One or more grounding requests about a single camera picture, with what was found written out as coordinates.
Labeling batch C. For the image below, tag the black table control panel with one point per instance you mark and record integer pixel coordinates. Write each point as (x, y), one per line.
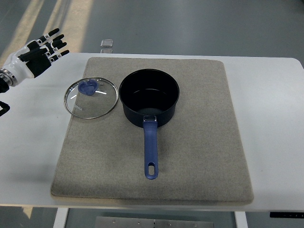
(286, 215)

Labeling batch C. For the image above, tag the metal plate under table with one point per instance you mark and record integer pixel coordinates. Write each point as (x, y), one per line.
(117, 222)

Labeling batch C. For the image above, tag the white table leg frame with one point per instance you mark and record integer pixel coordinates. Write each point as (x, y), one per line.
(61, 218)

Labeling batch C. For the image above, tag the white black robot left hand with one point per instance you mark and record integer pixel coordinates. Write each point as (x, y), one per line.
(32, 60)

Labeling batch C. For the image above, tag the grey felt mat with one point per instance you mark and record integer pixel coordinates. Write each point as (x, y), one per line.
(196, 158)

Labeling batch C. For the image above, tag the dark blue saucepan blue handle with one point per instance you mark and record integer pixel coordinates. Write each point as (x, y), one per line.
(149, 98)

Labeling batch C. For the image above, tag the glass pot lid blue knob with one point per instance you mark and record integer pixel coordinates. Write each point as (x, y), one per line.
(91, 97)

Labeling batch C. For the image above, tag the small clear plastic box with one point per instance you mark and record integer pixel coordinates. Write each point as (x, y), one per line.
(106, 43)

